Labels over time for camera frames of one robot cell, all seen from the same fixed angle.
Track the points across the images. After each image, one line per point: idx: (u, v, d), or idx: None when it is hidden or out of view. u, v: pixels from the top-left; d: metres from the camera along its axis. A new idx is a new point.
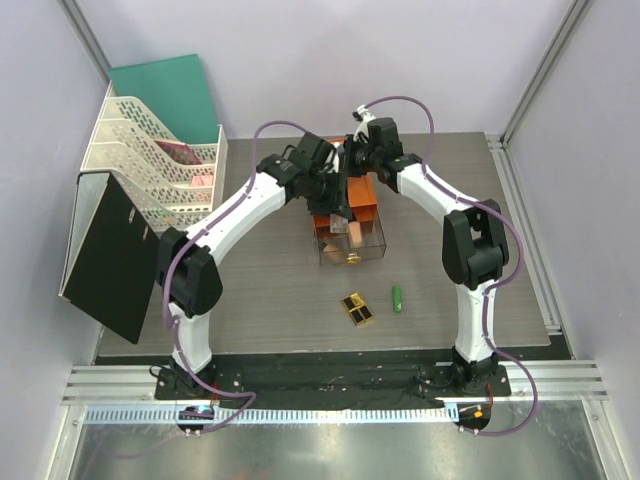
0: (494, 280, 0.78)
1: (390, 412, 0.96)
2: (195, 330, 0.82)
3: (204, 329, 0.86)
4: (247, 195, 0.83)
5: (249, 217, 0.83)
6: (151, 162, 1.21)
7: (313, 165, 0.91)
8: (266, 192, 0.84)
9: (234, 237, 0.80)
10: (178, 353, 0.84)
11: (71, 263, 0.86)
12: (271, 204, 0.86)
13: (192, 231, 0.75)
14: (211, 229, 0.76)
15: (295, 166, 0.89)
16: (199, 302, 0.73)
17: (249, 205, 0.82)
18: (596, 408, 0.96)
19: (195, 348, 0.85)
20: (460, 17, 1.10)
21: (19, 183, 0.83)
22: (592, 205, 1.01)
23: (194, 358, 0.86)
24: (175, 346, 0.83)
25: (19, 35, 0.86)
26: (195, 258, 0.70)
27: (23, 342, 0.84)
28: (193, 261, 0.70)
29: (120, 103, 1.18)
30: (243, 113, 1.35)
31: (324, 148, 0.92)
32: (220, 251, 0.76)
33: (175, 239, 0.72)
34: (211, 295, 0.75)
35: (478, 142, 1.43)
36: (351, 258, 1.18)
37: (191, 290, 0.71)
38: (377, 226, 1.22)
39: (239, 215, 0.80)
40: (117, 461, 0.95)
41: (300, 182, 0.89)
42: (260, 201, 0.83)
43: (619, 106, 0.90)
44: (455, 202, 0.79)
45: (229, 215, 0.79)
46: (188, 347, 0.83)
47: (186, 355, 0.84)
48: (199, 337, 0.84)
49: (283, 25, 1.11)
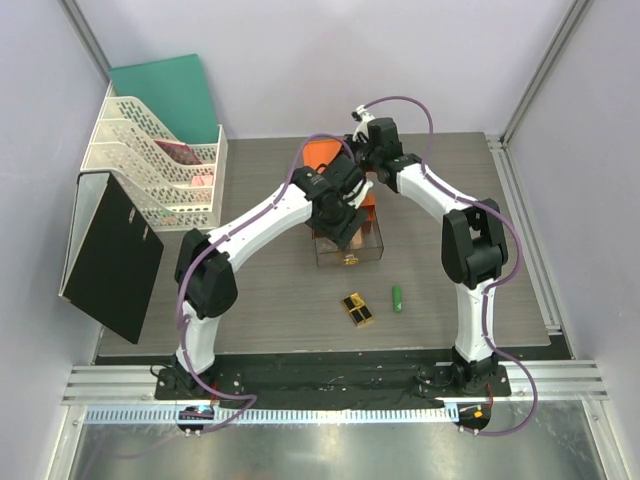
0: (494, 280, 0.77)
1: (390, 412, 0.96)
2: (203, 332, 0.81)
3: (212, 332, 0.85)
4: (274, 206, 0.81)
5: (273, 228, 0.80)
6: (151, 162, 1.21)
7: (343, 187, 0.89)
8: (294, 205, 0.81)
9: (254, 246, 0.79)
10: (182, 351, 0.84)
11: (71, 263, 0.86)
12: (297, 217, 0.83)
13: (214, 235, 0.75)
14: (234, 235, 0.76)
15: (327, 181, 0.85)
16: (212, 305, 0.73)
17: (274, 216, 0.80)
18: (595, 408, 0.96)
19: (199, 349, 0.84)
20: (460, 17, 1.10)
21: (19, 183, 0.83)
22: (592, 205, 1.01)
23: (197, 359, 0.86)
24: (180, 344, 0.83)
25: (20, 35, 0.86)
26: (215, 263, 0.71)
27: (23, 342, 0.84)
28: (213, 266, 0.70)
29: (120, 104, 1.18)
30: (243, 113, 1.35)
31: (356, 175, 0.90)
32: (239, 259, 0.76)
33: (197, 242, 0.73)
34: (225, 301, 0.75)
35: (478, 142, 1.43)
36: (349, 259, 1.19)
37: (206, 294, 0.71)
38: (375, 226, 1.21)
39: (264, 226, 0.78)
40: (118, 461, 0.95)
41: (330, 198, 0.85)
42: (287, 213, 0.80)
43: (620, 106, 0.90)
44: (455, 201, 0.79)
45: (252, 224, 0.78)
46: (192, 346, 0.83)
47: (190, 355, 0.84)
48: (205, 338, 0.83)
49: (283, 25, 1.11)
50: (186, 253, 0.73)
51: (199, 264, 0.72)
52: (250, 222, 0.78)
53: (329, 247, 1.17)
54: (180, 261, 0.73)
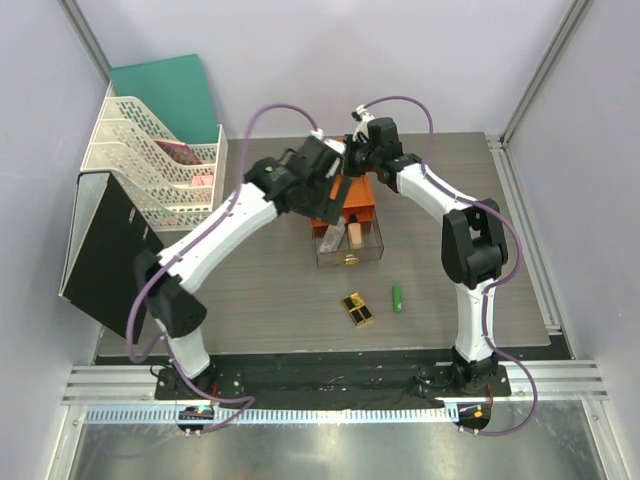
0: (493, 280, 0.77)
1: (390, 412, 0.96)
2: (183, 346, 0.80)
3: (197, 339, 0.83)
4: (230, 214, 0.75)
5: (232, 237, 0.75)
6: (151, 162, 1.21)
7: (314, 174, 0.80)
8: (251, 208, 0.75)
9: (213, 259, 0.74)
10: (173, 359, 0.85)
11: (71, 263, 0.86)
12: (262, 218, 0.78)
13: (165, 256, 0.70)
14: (185, 254, 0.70)
15: (289, 174, 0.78)
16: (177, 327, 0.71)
17: (230, 225, 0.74)
18: (596, 408, 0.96)
19: (188, 357, 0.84)
20: (460, 17, 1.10)
21: (19, 183, 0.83)
22: (592, 205, 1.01)
23: (189, 365, 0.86)
24: (168, 354, 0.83)
25: (19, 35, 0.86)
26: (167, 290, 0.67)
27: (23, 342, 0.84)
28: (165, 294, 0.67)
29: (120, 103, 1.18)
30: (243, 113, 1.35)
31: (324, 158, 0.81)
32: (196, 278, 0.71)
33: (147, 266, 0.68)
34: (193, 320, 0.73)
35: (478, 142, 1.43)
36: (349, 259, 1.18)
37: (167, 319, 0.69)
38: (375, 226, 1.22)
39: (220, 238, 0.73)
40: (118, 461, 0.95)
41: (296, 193, 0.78)
42: (244, 219, 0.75)
43: (620, 106, 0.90)
44: (455, 201, 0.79)
45: (206, 238, 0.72)
46: (180, 357, 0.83)
47: (180, 363, 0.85)
48: (189, 348, 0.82)
49: (283, 25, 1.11)
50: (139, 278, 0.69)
51: (153, 289, 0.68)
52: (203, 237, 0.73)
53: (333, 243, 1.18)
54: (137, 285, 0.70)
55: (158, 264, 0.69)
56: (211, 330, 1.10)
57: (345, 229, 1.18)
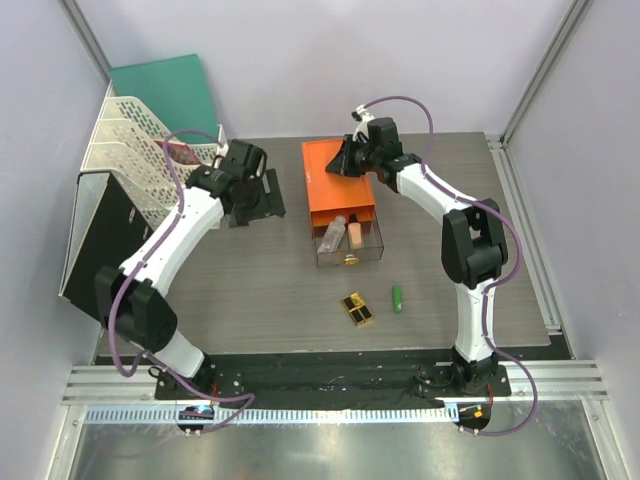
0: (494, 280, 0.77)
1: (390, 412, 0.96)
2: (171, 347, 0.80)
3: (182, 340, 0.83)
4: (179, 217, 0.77)
5: (189, 239, 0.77)
6: (151, 162, 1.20)
7: (246, 172, 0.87)
8: (199, 207, 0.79)
9: (175, 263, 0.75)
10: (167, 368, 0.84)
11: (71, 263, 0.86)
12: (212, 216, 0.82)
13: (128, 266, 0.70)
14: (149, 259, 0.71)
15: (227, 173, 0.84)
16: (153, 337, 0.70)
17: (186, 224, 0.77)
18: (595, 408, 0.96)
19: (177, 360, 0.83)
20: (460, 17, 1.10)
21: (19, 183, 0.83)
22: (592, 205, 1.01)
23: (184, 367, 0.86)
24: (161, 364, 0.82)
25: (19, 36, 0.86)
26: (139, 297, 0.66)
27: (23, 342, 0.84)
28: (137, 302, 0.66)
29: (120, 103, 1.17)
30: (243, 112, 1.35)
31: (254, 156, 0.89)
32: (164, 280, 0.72)
33: (111, 281, 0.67)
34: (165, 327, 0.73)
35: (478, 142, 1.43)
36: (349, 259, 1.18)
37: (143, 330, 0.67)
38: (375, 226, 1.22)
39: (178, 241, 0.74)
40: (118, 461, 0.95)
41: (235, 190, 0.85)
42: (196, 217, 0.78)
43: (620, 106, 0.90)
44: (455, 201, 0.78)
45: (165, 241, 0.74)
46: (172, 361, 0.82)
47: (175, 368, 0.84)
48: (176, 351, 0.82)
49: (283, 25, 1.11)
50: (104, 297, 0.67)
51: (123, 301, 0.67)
52: (160, 243, 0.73)
53: (334, 243, 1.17)
54: (102, 307, 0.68)
55: (123, 275, 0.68)
56: (211, 329, 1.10)
57: (345, 229, 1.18)
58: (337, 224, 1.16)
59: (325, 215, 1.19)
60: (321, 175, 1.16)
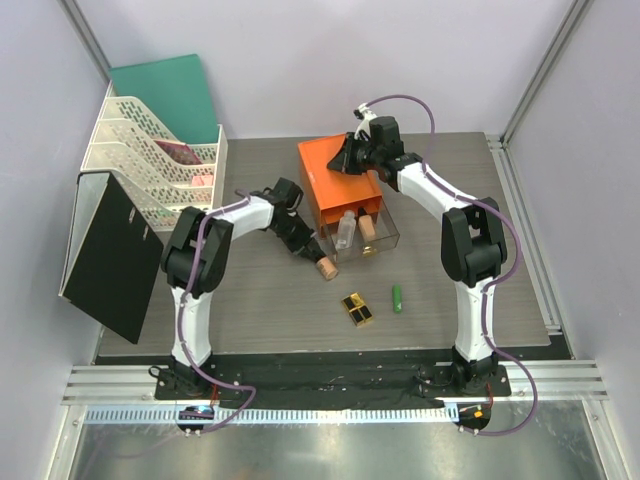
0: (493, 277, 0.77)
1: (390, 412, 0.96)
2: (198, 314, 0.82)
3: (204, 318, 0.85)
4: (247, 201, 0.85)
5: (249, 220, 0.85)
6: (151, 162, 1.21)
7: (286, 201, 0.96)
8: (262, 203, 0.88)
9: (237, 231, 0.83)
10: (181, 344, 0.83)
11: (71, 264, 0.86)
12: (260, 222, 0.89)
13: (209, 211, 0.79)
14: (227, 212, 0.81)
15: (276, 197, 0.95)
16: (209, 277, 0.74)
17: (252, 208, 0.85)
18: (595, 408, 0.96)
19: (197, 337, 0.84)
20: (460, 17, 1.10)
21: (19, 184, 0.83)
22: (592, 205, 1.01)
23: (196, 350, 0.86)
24: (177, 336, 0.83)
25: (19, 36, 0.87)
26: (220, 227, 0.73)
27: (23, 341, 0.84)
28: (218, 230, 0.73)
29: (120, 104, 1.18)
30: (244, 113, 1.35)
31: (295, 188, 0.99)
32: None
33: (196, 215, 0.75)
34: (217, 279, 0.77)
35: (478, 142, 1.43)
36: (367, 252, 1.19)
37: (210, 258, 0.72)
38: (384, 217, 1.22)
39: (247, 213, 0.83)
40: (118, 461, 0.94)
41: (280, 213, 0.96)
42: (259, 208, 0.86)
43: (620, 106, 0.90)
44: (455, 200, 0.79)
45: (240, 208, 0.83)
46: (190, 331, 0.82)
47: (190, 346, 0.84)
48: (200, 323, 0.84)
49: (283, 25, 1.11)
50: (184, 226, 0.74)
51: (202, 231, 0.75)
52: (235, 209, 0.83)
53: (344, 239, 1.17)
54: (175, 238, 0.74)
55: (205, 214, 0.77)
56: (210, 329, 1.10)
57: (356, 223, 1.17)
58: (347, 219, 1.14)
59: (333, 212, 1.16)
60: (321, 174, 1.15)
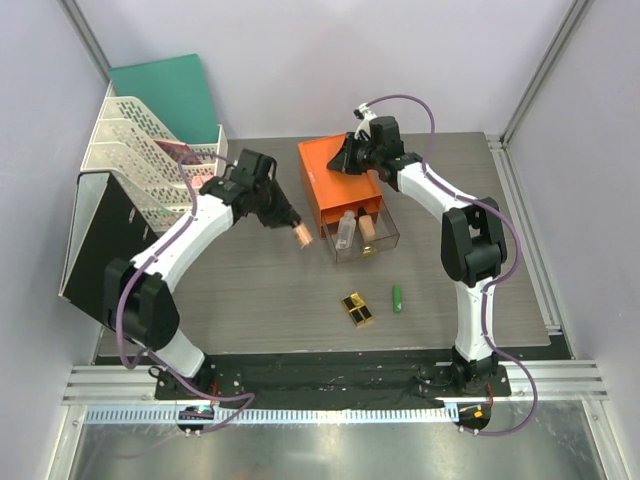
0: (493, 277, 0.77)
1: (390, 412, 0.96)
2: (169, 350, 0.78)
3: (182, 342, 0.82)
4: (190, 221, 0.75)
5: (198, 241, 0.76)
6: (151, 162, 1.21)
7: (254, 183, 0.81)
8: (210, 215, 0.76)
9: (185, 263, 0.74)
10: (166, 367, 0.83)
11: (71, 263, 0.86)
12: (219, 226, 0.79)
13: (139, 259, 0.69)
14: (161, 254, 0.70)
15: (241, 182, 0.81)
16: (156, 333, 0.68)
17: (196, 229, 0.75)
18: (595, 408, 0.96)
19: (179, 360, 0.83)
20: (461, 17, 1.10)
21: (19, 184, 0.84)
22: (592, 205, 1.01)
23: (184, 367, 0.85)
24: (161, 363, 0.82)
25: (20, 36, 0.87)
26: (148, 286, 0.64)
27: (23, 341, 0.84)
28: (146, 290, 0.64)
29: (120, 103, 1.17)
30: (244, 113, 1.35)
31: (265, 164, 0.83)
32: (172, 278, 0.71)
33: (121, 270, 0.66)
34: (168, 325, 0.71)
35: (478, 142, 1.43)
36: (367, 252, 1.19)
37: (147, 322, 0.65)
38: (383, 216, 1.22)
39: (189, 241, 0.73)
40: (118, 461, 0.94)
41: (247, 200, 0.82)
42: (208, 222, 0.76)
43: (620, 106, 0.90)
44: (455, 200, 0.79)
45: (177, 239, 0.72)
46: (172, 360, 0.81)
47: (175, 368, 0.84)
48: (175, 353, 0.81)
49: (283, 25, 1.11)
50: (111, 286, 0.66)
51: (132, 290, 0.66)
52: (172, 241, 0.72)
53: (343, 240, 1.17)
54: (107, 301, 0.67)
55: (134, 267, 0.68)
56: (210, 329, 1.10)
57: (356, 223, 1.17)
58: (347, 219, 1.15)
59: (333, 212, 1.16)
60: (321, 174, 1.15)
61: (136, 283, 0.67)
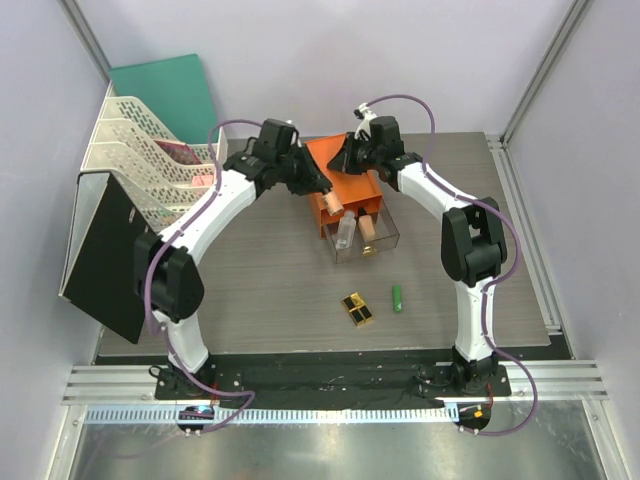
0: (492, 277, 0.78)
1: (390, 412, 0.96)
2: (184, 332, 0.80)
3: (196, 329, 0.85)
4: (215, 194, 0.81)
5: (222, 214, 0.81)
6: (151, 162, 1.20)
7: (274, 157, 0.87)
8: (232, 190, 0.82)
9: (209, 236, 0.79)
10: (173, 356, 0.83)
11: (71, 264, 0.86)
12: (242, 200, 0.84)
13: (167, 233, 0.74)
14: (187, 229, 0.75)
15: (262, 159, 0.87)
16: (182, 305, 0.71)
17: (220, 203, 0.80)
18: (595, 408, 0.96)
19: (189, 348, 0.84)
20: (461, 17, 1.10)
21: (19, 184, 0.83)
22: (592, 204, 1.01)
23: (190, 360, 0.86)
24: (168, 350, 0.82)
25: (20, 35, 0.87)
26: (174, 259, 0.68)
27: (23, 341, 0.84)
28: (172, 263, 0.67)
29: (120, 103, 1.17)
30: (244, 113, 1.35)
31: (285, 134, 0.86)
32: (199, 250, 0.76)
33: (150, 243, 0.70)
34: (194, 299, 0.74)
35: (478, 142, 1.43)
36: (367, 252, 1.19)
37: (173, 294, 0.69)
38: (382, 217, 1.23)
39: (213, 215, 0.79)
40: (118, 461, 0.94)
41: (270, 175, 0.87)
42: (231, 197, 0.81)
43: (620, 106, 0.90)
44: (455, 199, 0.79)
45: (202, 214, 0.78)
46: (181, 348, 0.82)
47: (181, 359, 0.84)
48: (190, 337, 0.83)
49: (283, 25, 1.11)
50: (140, 258, 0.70)
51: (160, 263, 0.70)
52: (197, 215, 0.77)
53: (343, 240, 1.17)
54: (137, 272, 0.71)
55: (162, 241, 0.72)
56: (211, 329, 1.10)
57: (356, 223, 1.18)
58: (347, 220, 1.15)
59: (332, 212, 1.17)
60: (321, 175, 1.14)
61: (164, 257, 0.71)
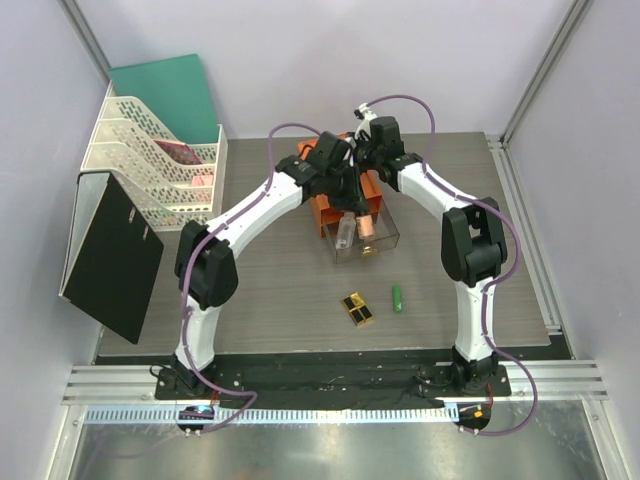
0: (493, 277, 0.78)
1: (390, 412, 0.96)
2: (205, 324, 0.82)
3: (212, 327, 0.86)
4: (264, 195, 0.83)
5: (267, 214, 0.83)
6: (151, 162, 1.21)
7: (327, 168, 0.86)
8: (282, 193, 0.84)
9: (251, 234, 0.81)
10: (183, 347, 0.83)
11: (71, 263, 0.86)
12: (289, 203, 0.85)
13: (212, 225, 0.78)
14: (232, 223, 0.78)
15: (315, 167, 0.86)
16: (216, 294, 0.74)
17: (267, 204, 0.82)
18: (595, 408, 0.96)
19: (200, 345, 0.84)
20: (461, 18, 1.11)
21: (19, 184, 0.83)
22: (592, 204, 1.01)
23: (198, 357, 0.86)
24: (181, 340, 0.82)
25: (20, 35, 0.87)
26: (216, 250, 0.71)
27: (23, 341, 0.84)
28: (214, 253, 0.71)
29: (120, 103, 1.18)
30: (244, 113, 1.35)
31: (341, 149, 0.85)
32: (239, 245, 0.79)
33: (197, 232, 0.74)
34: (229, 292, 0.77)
35: (478, 142, 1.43)
36: (367, 251, 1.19)
37: (209, 283, 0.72)
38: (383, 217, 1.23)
39: (258, 214, 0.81)
40: (118, 461, 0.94)
41: (319, 184, 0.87)
42: (279, 199, 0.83)
43: (620, 107, 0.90)
44: (455, 199, 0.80)
45: (248, 212, 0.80)
46: (193, 341, 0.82)
47: (192, 352, 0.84)
48: (206, 333, 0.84)
49: (283, 25, 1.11)
50: (186, 245, 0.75)
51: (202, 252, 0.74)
52: (243, 213, 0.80)
53: (342, 239, 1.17)
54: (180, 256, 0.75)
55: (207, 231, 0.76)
56: None
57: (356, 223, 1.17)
58: (347, 219, 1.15)
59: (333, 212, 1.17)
60: None
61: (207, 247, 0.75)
